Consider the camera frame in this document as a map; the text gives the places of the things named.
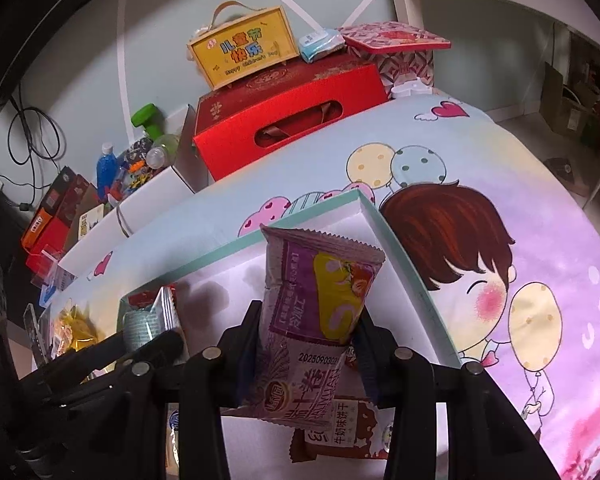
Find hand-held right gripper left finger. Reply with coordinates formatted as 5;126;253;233
87;300;264;480

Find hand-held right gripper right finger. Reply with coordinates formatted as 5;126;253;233
352;307;556;480

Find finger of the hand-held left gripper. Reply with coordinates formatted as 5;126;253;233
20;329;186;387

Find pale teal snack packet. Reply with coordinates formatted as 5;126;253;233
122;310;157;354

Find white packet with orange fruit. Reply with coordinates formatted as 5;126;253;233
152;285;187;347

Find large red snack packet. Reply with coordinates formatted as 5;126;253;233
126;285;180;312

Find yellow clear snack packet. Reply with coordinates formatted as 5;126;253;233
49;305;102;357

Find purple snack packet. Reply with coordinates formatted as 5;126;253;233
222;224;387;429

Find red-brown biscuit packet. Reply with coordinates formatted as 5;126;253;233
290;394;397;462

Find shallow teal box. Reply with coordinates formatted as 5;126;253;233
57;187;464;480

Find clear plastic box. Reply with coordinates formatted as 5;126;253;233
32;244;77;292

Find small yellow card box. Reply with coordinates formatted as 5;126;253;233
77;204;106;239

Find red flat box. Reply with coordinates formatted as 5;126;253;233
25;175;99;272

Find white cardboard box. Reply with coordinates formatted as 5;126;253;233
57;105;212;282

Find orange flat box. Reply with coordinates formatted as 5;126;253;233
20;166;79;252

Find blue bead bottle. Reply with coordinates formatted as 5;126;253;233
95;142;117;197

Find colourful toy packet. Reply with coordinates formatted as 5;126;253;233
115;137;154;197

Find green spray bottle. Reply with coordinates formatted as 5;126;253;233
147;134;181;169

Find green dumbbell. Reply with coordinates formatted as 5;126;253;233
131;103;161;141

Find red gift box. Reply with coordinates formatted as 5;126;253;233
192;55;397;182

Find blue tissue pack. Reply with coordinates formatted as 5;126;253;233
297;27;349;64

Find pink patterned box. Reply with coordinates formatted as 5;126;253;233
337;20;452;97

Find brown cardboard boxes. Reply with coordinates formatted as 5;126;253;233
539;61;600;162

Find black television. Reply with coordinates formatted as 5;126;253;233
0;0;127;134

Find black cables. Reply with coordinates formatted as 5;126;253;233
0;94;67;212

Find yellow gift box with handle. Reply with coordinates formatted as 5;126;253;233
187;2;301;92

